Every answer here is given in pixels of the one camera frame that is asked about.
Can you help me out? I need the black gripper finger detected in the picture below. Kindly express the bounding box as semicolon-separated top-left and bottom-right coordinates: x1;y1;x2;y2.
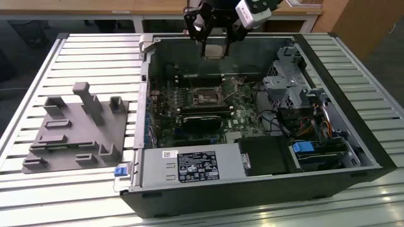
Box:
184;6;210;58
224;20;250;57

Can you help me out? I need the silver CPU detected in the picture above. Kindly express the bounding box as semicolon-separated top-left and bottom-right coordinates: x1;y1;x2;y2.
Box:
204;44;226;59

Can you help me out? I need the metal socket cover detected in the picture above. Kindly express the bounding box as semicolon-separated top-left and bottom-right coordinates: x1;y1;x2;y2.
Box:
220;75;248;105

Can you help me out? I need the CPU socket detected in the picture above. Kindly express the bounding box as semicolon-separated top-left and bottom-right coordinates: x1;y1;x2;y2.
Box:
190;87;222;106

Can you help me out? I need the grey metal drive cage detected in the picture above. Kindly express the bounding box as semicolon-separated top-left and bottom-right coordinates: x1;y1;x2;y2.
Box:
261;46;325;111

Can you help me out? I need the wooden desk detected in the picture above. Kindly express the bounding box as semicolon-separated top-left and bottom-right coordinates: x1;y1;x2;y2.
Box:
0;0;324;34

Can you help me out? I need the green motherboard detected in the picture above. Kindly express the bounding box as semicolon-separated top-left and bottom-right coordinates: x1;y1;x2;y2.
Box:
146;77;270;148

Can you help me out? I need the wooden cabinet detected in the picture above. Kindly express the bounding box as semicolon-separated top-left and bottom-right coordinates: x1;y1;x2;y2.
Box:
310;0;404;62

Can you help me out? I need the black graphics card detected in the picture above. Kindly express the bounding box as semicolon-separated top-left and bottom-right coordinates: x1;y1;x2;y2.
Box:
181;115;224;133

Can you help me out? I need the silver chipset heatsink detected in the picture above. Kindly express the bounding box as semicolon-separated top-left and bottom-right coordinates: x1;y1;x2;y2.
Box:
224;131;244;144

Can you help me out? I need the black plastic shroud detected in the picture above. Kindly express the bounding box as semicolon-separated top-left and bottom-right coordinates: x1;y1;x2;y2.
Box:
234;136;305;177

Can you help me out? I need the blue disk carrier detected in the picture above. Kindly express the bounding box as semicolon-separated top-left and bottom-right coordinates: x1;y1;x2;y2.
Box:
292;140;346;170

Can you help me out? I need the grey parts rack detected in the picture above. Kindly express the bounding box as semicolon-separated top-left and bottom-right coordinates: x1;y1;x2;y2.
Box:
21;81;130;175

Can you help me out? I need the silver power supply unit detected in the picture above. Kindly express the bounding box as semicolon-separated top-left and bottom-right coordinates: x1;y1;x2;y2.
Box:
138;142;250;188

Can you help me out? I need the green RAM stick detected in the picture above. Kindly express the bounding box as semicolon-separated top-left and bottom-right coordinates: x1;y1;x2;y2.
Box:
44;144;80;150

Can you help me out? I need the black PC case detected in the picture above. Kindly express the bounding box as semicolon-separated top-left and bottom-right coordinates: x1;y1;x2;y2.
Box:
118;32;397;219

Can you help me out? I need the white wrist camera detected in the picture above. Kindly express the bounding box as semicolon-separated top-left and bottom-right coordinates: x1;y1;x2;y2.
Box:
234;0;273;30

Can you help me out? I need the orange yellow wire bundle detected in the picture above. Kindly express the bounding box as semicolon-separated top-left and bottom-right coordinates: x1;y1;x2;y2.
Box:
297;117;334;139

